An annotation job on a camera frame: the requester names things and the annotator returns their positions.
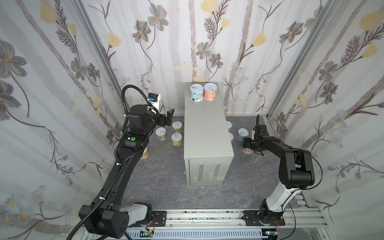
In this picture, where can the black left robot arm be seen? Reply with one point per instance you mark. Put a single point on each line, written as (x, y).
(103, 216)

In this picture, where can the yellow labelled can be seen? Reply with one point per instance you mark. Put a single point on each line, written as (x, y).
(145, 153)

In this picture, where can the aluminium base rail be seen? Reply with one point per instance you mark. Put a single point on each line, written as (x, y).
(231, 224)

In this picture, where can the front can beside cabinet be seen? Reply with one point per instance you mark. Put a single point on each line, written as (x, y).
(177, 139)

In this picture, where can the pale teal can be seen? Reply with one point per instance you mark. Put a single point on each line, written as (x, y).
(242, 134)

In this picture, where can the teal labelled can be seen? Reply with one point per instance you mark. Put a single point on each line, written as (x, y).
(196, 92)

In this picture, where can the left steel scissors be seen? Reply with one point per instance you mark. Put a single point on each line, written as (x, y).
(195, 195)

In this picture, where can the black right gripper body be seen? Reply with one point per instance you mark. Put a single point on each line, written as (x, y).
(249, 143)

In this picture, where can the orange labelled can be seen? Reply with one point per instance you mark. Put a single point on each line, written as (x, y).
(210, 91)

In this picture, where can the steel scissors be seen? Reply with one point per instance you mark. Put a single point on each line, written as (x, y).
(195, 195)
(215, 192)

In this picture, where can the grey metal cabinet box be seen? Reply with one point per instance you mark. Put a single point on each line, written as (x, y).
(208, 150)

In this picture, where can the right steel scissors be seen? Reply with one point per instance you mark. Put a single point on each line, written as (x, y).
(215, 192)

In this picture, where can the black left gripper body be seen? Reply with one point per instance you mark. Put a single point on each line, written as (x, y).
(163, 118)

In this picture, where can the green labelled can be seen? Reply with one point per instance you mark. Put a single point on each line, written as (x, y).
(161, 134)

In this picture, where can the pink labelled can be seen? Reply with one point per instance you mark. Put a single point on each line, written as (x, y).
(247, 151)

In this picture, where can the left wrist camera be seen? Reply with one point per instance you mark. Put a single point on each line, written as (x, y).
(155, 100)

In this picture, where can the rear can beside cabinet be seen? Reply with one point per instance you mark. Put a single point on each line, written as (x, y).
(177, 127)

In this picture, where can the pink brown can rear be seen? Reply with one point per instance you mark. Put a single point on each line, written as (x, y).
(229, 125)

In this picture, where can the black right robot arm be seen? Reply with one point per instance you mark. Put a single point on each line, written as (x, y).
(296, 172)

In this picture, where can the can beside cabinet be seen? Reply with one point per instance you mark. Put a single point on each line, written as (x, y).
(177, 139)
(177, 127)

